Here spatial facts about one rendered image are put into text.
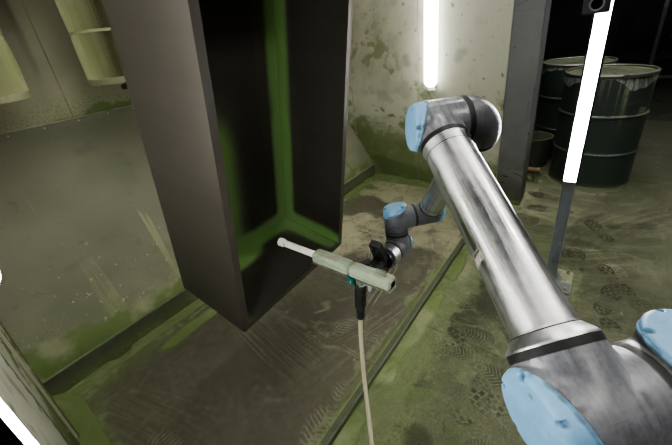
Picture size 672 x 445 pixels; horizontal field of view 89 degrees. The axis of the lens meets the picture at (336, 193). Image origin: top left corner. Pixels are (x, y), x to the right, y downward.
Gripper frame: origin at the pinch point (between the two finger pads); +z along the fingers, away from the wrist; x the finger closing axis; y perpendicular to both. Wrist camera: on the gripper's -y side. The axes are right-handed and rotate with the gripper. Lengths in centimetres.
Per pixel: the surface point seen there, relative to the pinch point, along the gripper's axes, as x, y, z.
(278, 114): 58, -47, -28
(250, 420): 32, 63, 26
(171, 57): 29, -69, 35
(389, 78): 85, -54, -191
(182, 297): 111, 54, 3
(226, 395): 49, 63, 24
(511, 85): -9, -52, -187
